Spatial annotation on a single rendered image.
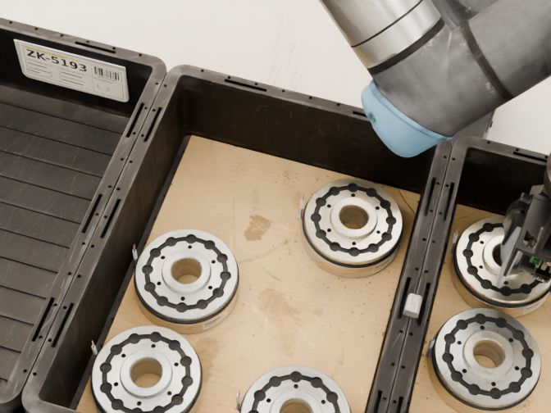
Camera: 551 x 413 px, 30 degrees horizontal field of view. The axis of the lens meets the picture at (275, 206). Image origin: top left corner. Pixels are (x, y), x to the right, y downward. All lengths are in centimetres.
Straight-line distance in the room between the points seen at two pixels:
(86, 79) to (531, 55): 51
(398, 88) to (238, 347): 32
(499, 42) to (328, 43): 60
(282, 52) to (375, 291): 45
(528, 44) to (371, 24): 12
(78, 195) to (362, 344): 34
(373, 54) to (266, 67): 54
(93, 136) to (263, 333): 30
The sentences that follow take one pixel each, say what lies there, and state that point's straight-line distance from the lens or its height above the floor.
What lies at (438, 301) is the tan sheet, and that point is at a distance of 106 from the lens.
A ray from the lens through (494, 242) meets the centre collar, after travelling 106.
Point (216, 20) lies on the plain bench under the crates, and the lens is 143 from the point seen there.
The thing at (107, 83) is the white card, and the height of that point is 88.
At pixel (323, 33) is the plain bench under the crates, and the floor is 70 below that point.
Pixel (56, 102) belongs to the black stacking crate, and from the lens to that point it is 119.
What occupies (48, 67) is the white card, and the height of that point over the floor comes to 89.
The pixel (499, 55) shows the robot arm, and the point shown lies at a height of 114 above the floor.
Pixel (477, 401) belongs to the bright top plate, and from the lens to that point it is 98.
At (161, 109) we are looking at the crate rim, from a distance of 104.
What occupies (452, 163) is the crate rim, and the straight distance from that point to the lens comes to 102.
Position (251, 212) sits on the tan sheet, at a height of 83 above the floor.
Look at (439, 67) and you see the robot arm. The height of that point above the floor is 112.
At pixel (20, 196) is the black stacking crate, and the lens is 112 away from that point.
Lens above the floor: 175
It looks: 58 degrees down
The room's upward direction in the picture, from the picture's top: 4 degrees clockwise
